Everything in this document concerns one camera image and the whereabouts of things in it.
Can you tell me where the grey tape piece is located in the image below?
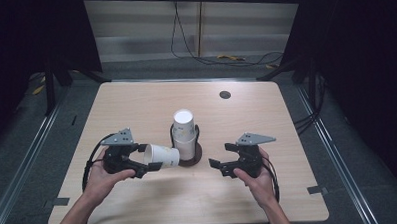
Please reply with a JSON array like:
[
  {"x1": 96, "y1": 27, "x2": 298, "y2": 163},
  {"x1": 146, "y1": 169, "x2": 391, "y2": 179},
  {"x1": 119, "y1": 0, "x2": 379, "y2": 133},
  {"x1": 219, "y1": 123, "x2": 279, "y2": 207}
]
[
  {"x1": 306, "y1": 184, "x2": 329, "y2": 196},
  {"x1": 50, "y1": 197, "x2": 71, "y2": 208}
]

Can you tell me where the yellow floor marker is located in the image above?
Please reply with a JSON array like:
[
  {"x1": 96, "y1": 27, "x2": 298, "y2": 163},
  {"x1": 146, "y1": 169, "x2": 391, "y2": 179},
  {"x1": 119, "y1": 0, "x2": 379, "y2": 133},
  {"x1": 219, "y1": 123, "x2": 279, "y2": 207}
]
[
  {"x1": 31, "y1": 83, "x2": 47, "y2": 97},
  {"x1": 215, "y1": 52, "x2": 247, "y2": 63}
]

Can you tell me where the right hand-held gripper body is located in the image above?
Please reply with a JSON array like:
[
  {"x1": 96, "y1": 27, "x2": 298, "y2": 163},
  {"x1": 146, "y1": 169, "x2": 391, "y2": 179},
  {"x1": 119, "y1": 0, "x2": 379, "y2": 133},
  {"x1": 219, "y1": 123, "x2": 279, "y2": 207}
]
[{"x1": 233, "y1": 130, "x2": 279, "y2": 180}]

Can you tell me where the black curtain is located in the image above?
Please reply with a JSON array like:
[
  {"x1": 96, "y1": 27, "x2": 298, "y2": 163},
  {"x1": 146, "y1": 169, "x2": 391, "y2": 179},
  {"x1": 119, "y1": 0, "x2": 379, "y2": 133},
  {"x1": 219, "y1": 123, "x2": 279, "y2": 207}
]
[
  {"x1": 0, "y1": 0, "x2": 106, "y2": 150},
  {"x1": 277, "y1": 0, "x2": 397, "y2": 203}
]

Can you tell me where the long black floor cable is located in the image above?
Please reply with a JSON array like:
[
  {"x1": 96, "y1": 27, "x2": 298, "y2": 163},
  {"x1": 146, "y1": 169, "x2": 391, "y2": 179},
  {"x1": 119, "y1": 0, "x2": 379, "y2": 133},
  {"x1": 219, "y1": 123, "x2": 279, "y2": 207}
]
[{"x1": 169, "y1": 0, "x2": 285, "y2": 70}]

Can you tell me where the person's right hand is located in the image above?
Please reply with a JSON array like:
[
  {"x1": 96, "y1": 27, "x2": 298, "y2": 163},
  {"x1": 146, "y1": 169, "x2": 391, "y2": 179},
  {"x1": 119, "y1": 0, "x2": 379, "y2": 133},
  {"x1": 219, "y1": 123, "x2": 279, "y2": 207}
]
[{"x1": 232, "y1": 145, "x2": 278, "y2": 211}]

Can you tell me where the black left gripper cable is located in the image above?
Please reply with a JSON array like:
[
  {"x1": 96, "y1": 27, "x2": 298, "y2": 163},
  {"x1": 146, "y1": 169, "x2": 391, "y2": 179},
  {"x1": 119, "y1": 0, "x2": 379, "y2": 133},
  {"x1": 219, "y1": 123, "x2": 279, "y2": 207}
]
[{"x1": 80, "y1": 132, "x2": 119, "y2": 192}]

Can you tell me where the black metal stand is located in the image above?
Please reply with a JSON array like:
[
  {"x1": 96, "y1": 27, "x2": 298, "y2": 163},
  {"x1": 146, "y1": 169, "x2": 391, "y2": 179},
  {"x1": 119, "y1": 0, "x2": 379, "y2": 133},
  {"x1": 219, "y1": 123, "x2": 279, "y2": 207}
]
[
  {"x1": 255, "y1": 56, "x2": 321, "y2": 106},
  {"x1": 41, "y1": 54, "x2": 105, "y2": 117}
]

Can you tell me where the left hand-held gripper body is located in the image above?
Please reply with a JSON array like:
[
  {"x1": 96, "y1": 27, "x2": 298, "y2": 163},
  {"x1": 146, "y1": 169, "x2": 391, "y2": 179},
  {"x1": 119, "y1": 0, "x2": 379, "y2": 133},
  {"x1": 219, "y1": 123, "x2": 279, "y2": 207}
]
[{"x1": 99, "y1": 127, "x2": 143, "y2": 175}]

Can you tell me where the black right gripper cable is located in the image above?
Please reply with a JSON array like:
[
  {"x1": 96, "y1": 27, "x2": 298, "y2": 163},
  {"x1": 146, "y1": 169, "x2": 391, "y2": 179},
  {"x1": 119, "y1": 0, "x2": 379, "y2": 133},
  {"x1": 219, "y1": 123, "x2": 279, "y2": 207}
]
[{"x1": 261, "y1": 154, "x2": 282, "y2": 204}]

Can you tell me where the dark round coaster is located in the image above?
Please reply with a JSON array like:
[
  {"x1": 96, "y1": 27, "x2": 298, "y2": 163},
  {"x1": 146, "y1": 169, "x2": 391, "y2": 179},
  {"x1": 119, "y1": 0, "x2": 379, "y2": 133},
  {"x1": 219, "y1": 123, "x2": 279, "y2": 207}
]
[{"x1": 169, "y1": 122, "x2": 203, "y2": 169}]

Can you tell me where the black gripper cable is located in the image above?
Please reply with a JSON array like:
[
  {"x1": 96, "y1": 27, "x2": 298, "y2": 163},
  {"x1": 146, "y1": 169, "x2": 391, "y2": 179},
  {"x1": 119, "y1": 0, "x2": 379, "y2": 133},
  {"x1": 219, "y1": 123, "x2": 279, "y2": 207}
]
[
  {"x1": 80, "y1": 132, "x2": 119, "y2": 192},
  {"x1": 261, "y1": 154, "x2": 282, "y2": 204}
]

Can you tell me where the bundle of black cables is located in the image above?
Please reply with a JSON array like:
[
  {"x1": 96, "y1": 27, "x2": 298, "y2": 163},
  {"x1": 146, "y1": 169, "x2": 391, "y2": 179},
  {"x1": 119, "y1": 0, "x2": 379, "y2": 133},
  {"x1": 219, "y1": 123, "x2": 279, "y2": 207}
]
[{"x1": 291, "y1": 71, "x2": 329, "y2": 137}]

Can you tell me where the stack of white paper cups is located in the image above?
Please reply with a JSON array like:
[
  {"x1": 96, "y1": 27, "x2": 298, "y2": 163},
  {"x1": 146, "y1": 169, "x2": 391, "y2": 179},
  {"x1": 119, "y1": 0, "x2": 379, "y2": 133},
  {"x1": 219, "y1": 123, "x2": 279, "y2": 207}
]
[{"x1": 171, "y1": 108, "x2": 199, "y2": 162}]

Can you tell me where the single white paper cup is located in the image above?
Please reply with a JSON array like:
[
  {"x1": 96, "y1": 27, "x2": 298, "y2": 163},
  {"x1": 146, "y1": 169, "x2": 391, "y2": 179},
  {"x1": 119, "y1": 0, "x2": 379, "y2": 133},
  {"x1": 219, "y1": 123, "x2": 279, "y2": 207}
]
[{"x1": 143, "y1": 143, "x2": 181, "y2": 170}]

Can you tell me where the person's left hand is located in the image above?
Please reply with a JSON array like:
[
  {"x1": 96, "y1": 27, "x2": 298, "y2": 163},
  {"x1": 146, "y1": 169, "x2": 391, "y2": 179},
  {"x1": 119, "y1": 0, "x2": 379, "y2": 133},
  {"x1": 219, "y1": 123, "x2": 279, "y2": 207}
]
[{"x1": 82, "y1": 148, "x2": 138, "y2": 206}]

